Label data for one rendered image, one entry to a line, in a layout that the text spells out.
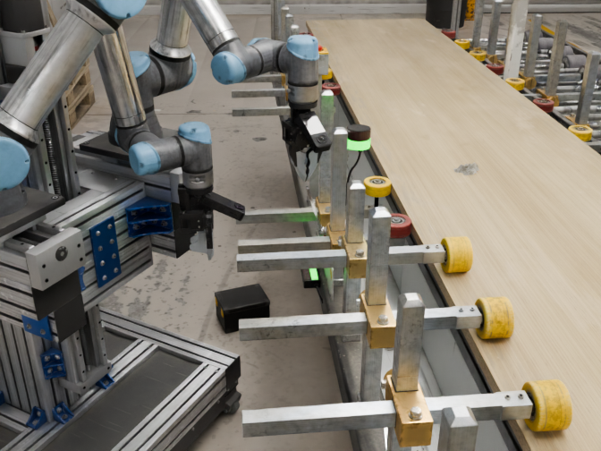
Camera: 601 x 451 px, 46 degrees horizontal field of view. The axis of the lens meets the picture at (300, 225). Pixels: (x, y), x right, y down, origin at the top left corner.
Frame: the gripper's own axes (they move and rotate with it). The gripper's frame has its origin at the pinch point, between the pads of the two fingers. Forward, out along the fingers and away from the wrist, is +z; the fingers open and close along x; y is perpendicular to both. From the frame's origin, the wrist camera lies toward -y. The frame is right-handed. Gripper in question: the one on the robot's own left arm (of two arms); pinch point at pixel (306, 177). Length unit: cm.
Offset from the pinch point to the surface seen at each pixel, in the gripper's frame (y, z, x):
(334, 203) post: -6.4, 5.7, -5.0
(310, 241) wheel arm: -7.2, 14.7, 2.2
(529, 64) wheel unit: 90, 9, -156
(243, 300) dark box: 81, 89, -11
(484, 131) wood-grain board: 32, 11, -85
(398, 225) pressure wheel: -16.8, 10.0, -18.0
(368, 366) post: -53, 19, 12
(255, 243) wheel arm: -2.3, 14.7, 15.7
